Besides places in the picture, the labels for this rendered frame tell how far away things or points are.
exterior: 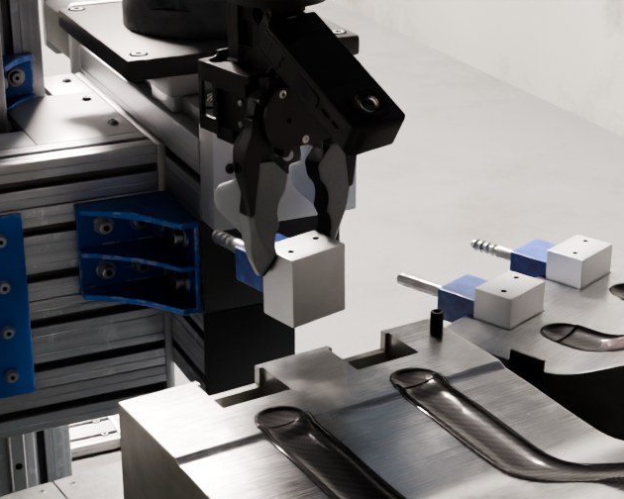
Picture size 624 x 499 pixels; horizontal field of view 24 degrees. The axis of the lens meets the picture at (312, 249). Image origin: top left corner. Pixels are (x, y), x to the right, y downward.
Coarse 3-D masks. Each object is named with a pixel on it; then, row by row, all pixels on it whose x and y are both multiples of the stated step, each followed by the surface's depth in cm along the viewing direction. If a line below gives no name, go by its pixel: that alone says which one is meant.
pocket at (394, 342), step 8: (384, 336) 107; (392, 336) 107; (384, 344) 108; (392, 344) 107; (400, 344) 106; (368, 352) 108; (376, 352) 108; (384, 352) 108; (392, 352) 108; (400, 352) 107; (408, 352) 106; (416, 352) 105; (352, 360) 106; (360, 360) 107; (368, 360) 107; (376, 360) 108; (384, 360) 108; (360, 368) 107
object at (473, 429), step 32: (416, 384) 101; (448, 384) 100; (256, 416) 96; (288, 416) 96; (448, 416) 97; (480, 416) 97; (288, 448) 93; (320, 448) 93; (480, 448) 94; (512, 448) 94; (320, 480) 89; (352, 480) 90; (384, 480) 89; (544, 480) 87; (576, 480) 84; (608, 480) 81
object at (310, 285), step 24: (216, 240) 114; (240, 240) 112; (288, 240) 107; (312, 240) 107; (336, 240) 106; (240, 264) 109; (288, 264) 103; (312, 264) 104; (336, 264) 106; (264, 288) 107; (288, 288) 104; (312, 288) 105; (336, 288) 107; (264, 312) 107; (288, 312) 105; (312, 312) 106; (336, 312) 107
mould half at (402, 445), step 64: (192, 384) 100; (320, 384) 100; (384, 384) 100; (512, 384) 101; (128, 448) 97; (192, 448) 92; (256, 448) 92; (384, 448) 93; (448, 448) 93; (576, 448) 93
